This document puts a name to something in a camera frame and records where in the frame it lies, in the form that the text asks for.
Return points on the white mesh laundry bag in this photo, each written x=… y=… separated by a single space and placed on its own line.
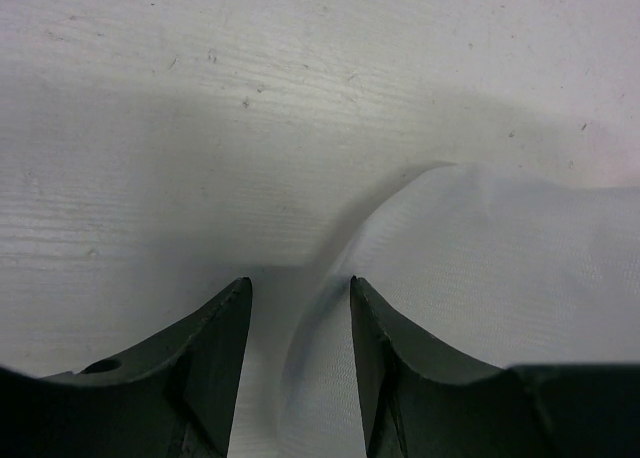
x=505 y=267

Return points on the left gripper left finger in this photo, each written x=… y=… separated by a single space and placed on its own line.
x=171 y=395

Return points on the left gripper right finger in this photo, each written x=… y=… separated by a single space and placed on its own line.
x=420 y=397

